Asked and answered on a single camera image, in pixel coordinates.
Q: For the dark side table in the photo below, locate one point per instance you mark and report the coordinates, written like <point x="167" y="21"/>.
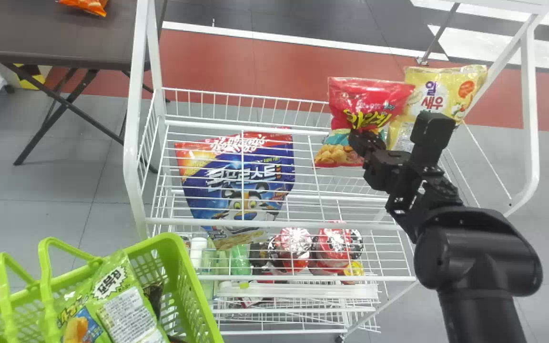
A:
<point x="55" y="33"/>

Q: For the white bottle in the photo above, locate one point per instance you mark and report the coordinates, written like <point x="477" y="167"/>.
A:
<point x="198" y="250"/>

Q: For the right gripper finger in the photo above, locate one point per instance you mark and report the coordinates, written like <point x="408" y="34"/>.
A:
<point x="359" y="142"/>
<point x="379" y="142"/>

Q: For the green basket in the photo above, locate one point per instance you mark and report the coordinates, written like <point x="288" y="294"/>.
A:
<point x="193" y="295"/>

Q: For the red snack packet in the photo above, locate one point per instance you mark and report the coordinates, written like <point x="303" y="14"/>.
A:
<point x="365" y="102"/>

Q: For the yellow snack packet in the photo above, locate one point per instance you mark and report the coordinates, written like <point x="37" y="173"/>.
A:
<point x="446" y="93"/>

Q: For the orange snack packet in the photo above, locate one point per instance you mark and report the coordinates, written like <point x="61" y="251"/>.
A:
<point x="86" y="5"/>

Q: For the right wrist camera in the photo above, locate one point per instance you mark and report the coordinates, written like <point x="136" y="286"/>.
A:
<point x="432" y="133"/>

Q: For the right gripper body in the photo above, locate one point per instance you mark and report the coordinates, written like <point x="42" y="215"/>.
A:
<point x="391" y="167"/>

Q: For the blue cereal bag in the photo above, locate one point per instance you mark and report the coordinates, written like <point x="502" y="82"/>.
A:
<point x="236" y="176"/>

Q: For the red noodle cup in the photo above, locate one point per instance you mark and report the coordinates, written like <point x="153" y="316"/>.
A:
<point x="292" y="247"/>
<point x="334" y="247"/>

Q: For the green snack packet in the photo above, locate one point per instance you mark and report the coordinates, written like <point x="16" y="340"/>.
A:
<point x="122" y="305"/>

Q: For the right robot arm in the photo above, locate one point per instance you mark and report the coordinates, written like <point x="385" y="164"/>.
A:
<point x="479" y="257"/>

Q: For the green bottle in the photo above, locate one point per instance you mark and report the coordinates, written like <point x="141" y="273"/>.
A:
<point x="239" y="259"/>

